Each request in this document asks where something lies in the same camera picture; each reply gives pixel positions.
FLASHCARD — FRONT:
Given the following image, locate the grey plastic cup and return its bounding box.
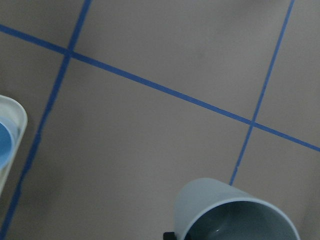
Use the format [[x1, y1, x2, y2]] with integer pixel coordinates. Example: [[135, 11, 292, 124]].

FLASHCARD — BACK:
[[173, 178, 300, 240]]

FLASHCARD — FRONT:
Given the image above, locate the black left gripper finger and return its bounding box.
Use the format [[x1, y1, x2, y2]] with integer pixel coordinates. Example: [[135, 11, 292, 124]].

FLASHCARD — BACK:
[[163, 232, 176, 240]]

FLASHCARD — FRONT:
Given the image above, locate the blue plastic cup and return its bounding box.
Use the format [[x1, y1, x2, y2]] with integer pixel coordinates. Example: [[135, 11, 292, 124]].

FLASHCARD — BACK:
[[0, 116, 18, 170]]

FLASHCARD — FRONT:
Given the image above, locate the cream plastic tray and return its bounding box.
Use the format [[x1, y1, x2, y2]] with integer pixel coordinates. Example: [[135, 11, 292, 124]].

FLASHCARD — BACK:
[[0, 95, 28, 191]]

